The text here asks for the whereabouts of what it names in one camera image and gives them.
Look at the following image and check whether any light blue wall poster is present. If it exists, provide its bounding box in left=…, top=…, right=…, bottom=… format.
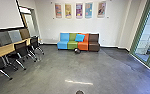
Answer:
left=84, top=1, right=94, bottom=19

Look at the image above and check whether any orange wall poster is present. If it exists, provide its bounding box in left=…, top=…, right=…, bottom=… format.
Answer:
left=54, top=2, right=63, bottom=19

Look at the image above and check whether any orange sofa chair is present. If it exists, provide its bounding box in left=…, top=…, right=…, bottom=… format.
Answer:
left=77, top=32, right=91, bottom=52

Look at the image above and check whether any blue sofa chair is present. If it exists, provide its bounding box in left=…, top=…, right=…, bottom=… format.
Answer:
left=56, top=32, right=71, bottom=51

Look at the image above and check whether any grey robot body part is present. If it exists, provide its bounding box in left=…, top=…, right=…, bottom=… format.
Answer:
left=75, top=90, right=86, bottom=94

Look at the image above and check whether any brown wooden door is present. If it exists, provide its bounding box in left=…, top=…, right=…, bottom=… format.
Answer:
left=19, top=27, right=31, bottom=40

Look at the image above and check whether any purple wall poster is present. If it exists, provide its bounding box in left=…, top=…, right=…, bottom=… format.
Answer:
left=75, top=2, right=84, bottom=19

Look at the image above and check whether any green sofa chair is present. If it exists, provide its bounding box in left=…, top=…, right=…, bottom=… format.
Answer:
left=67, top=32, right=79, bottom=51

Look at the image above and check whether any white projection screen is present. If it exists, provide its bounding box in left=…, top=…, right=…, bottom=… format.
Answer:
left=0, top=0, right=25, bottom=32

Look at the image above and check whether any brown sofa chair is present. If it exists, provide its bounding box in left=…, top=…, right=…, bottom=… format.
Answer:
left=88, top=33, right=101, bottom=53

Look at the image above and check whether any yellow wall poster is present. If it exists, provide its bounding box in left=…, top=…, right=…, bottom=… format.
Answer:
left=64, top=2, right=73, bottom=19

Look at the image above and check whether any turquoise cushion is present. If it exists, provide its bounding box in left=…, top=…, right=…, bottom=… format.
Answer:
left=74, top=33, right=86, bottom=43

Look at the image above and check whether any grey plastic trash bag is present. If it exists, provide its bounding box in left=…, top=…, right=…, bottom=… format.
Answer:
left=73, top=47, right=82, bottom=55

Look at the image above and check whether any green glass door frame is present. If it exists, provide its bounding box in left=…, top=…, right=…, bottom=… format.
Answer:
left=129, top=0, right=150, bottom=73

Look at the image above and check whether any wooden meeting table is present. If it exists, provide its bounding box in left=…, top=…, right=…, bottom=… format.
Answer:
left=0, top=37, right=32, bottom=60

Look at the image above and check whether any pink wall poster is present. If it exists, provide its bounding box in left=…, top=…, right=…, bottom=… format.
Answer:
left=97, top=1, right=107, bottom=19

